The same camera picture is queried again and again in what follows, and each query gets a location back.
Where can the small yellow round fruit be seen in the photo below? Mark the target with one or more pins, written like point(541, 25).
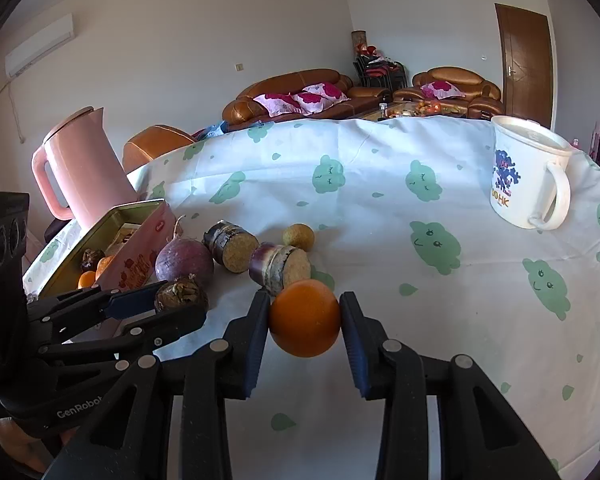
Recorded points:
point(298, 237)

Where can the tall patterned vase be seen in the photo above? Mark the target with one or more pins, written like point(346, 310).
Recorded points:
point(358, 41)

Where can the dark stool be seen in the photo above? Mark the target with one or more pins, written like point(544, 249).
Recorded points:
point(55, 229)

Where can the pink tin box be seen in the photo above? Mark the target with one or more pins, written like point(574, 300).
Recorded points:
point(140, 260)

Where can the white printed mug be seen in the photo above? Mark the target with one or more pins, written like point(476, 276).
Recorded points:
point(520, 160)

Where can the orange leather chair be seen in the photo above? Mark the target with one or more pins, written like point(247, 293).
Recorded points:
point(155, 145)

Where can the pink floral pillow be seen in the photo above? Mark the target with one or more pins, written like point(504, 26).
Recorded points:
point(320, 95)
point(442, 89)
point(282, 103)

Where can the blue checked cloth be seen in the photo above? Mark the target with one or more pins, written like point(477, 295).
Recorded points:
point(211, 131)

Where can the brown leather sofa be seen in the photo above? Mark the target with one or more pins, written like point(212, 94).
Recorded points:
point(280, 82)

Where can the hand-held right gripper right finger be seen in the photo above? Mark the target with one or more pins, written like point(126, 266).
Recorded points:
point(352, 340)

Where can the stack of dark chairs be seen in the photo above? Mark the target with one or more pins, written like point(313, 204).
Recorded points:
point(380, 70)

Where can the purple radish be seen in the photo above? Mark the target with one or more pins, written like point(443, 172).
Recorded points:
point(182, 260)

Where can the brown leather armchair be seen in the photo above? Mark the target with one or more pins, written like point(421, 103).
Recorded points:
point(480, 95)

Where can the printed paper liner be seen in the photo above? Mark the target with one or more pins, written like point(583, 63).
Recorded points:
point(125, 234)

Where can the white air conditioner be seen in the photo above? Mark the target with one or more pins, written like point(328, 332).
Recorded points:
point(40, 45)

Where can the dark brown water chestnut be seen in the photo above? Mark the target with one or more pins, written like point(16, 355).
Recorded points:
point(180, 295)

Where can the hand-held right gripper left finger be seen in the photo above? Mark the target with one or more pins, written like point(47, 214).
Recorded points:
point(257, 340)

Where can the pink electric kettle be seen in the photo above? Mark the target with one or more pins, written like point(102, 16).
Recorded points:
point(90, 175)

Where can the brown wooden door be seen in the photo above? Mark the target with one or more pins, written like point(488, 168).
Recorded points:
point(525, 65)

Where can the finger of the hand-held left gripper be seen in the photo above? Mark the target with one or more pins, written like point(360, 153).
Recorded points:
point(130, 299)
point(180, 321)

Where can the purple sugarcane piece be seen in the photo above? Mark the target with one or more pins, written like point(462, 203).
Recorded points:
point(230, 247)
point(280, 270)

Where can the wooden coffee table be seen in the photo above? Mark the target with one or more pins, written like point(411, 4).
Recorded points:
point(405, 110)

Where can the large orange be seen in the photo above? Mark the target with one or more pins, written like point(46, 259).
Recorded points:
point(305, 317)

